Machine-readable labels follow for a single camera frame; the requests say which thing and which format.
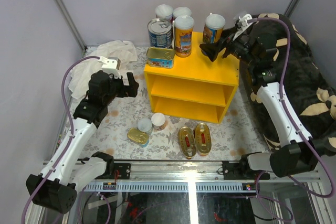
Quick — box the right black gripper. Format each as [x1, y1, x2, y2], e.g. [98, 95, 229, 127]
[201, 26, 258, 68]

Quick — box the clear jar colourful candy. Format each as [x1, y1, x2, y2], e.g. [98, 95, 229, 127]
[203, 14, 226, 44]

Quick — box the grey lid small can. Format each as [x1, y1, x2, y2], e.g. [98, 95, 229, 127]
[137, 118, 153, 135]

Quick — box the orange blue tall canister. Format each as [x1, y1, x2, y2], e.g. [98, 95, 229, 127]
[174, 15, 194, 58]

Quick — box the white lid small can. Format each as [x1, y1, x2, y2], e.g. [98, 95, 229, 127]
[151, 113, 166, 131]

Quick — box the gold rectangular tin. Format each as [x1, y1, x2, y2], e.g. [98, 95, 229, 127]
[127, 128, 149, 147]
[146, 47, 175, 69]

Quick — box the white red snack canister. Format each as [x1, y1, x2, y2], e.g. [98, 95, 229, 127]
[173, 7, 192, 20]

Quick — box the blue labelled gold-top can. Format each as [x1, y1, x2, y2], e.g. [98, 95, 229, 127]
[147, 18, 172, 48]

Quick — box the white orange snack canister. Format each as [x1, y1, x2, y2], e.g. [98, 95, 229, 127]
[155, 4, 173, 22]

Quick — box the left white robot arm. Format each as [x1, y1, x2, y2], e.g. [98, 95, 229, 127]
[26, 70, 139, 214]

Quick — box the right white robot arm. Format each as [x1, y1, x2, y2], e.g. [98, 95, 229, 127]
[200, 33, 323, 179]

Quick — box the yellow wooden shelf cabinet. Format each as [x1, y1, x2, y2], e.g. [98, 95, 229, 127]
[144, 32, 239, 124]

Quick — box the crumpled cream cloth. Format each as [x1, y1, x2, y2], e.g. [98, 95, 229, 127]
[68, 40, 138, 100]

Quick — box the gold oval tin left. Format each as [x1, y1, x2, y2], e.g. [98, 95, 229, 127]
[178, 126, 196, 159]

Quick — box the gold oval tin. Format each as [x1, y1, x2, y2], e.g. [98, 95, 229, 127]
[194, 123, 212, 156]
[178, 126, 196, 159]

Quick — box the gold oval tin right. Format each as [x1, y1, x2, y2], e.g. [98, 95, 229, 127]
[194, 123, 212, 156]

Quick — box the black floral plush blanket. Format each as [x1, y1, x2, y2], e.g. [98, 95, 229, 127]
[247, 13, 335, 156]

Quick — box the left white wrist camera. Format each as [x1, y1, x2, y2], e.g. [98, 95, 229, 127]
[98, 57, 121, 79]

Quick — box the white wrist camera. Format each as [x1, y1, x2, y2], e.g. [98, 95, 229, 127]
[233, 12, 253, 40]
[98, 57, 121, 79]

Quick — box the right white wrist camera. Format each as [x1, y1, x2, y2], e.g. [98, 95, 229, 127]
[233, 12, 253, 40]

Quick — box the aluminium mounting rail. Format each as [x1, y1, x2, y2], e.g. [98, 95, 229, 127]
[39, 159, 321, 193]

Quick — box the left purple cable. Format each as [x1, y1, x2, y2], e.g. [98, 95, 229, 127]
[20, 56, 103, 224]

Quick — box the purple cable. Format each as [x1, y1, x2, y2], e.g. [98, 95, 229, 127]
[249, 17, 336, 222]
[20, 56, 103, 224]

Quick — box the left metal corner post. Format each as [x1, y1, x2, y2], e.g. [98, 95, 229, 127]
[54, 0, 87, 52]

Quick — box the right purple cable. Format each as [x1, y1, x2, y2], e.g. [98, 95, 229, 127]
[249, 17, 336, 222]

